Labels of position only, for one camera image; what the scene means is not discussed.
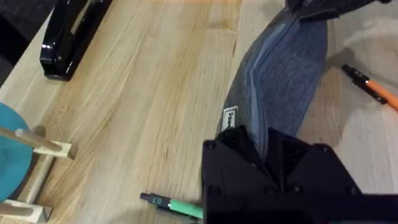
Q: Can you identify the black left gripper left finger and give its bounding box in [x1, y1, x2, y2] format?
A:
[201, 125, 282, 200]

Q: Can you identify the teal plate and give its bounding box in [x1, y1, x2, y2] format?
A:
[0, 102, 34, 203]

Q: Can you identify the orange and black pen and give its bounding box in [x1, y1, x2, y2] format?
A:
[341, 63, 398, 112]

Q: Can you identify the green and black pen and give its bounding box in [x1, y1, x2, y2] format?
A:
[139, 192, 205, 220]

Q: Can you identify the black box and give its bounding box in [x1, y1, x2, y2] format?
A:
[0, 0, 59, 87]

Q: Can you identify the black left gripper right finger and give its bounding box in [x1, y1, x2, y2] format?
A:
[266, 126, 364, 196]

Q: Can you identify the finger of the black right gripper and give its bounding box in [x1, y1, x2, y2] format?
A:
[284, 0, 393, 22]

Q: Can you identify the black stapler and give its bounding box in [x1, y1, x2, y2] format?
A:
[39, 0, 113, 82]

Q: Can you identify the blue denim zip bag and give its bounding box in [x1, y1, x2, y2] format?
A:
[216, 7, 329, 161]

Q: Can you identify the wooden peg rack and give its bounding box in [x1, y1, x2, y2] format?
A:
[0, 125, 77, 224]

